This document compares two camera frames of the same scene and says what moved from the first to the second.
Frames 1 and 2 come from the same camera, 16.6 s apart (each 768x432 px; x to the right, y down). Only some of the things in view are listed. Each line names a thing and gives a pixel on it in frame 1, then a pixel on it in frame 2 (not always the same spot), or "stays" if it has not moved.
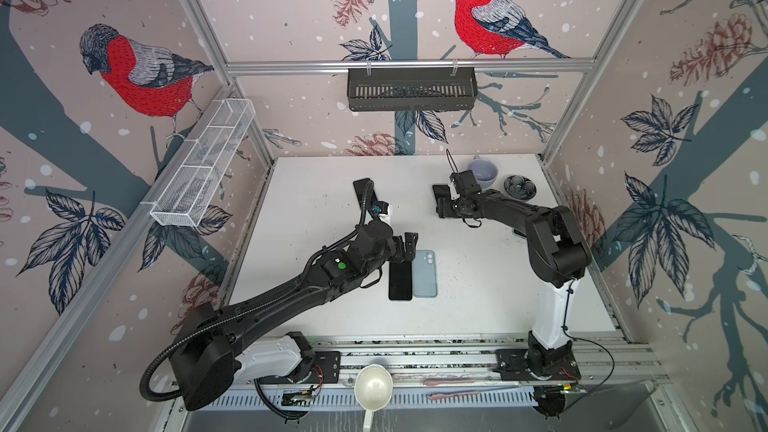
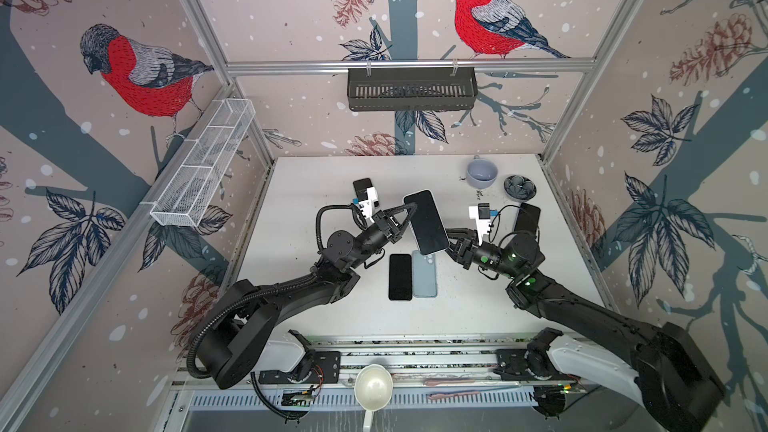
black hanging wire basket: x=412 y=89 stays
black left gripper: x=410 y=246 -> x=385 y=225
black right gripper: x=446 y=205 -> x=468 y=252
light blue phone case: x=424 y=274 stays
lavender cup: x=485 y=172 stays
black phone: x=400 y=280 stays
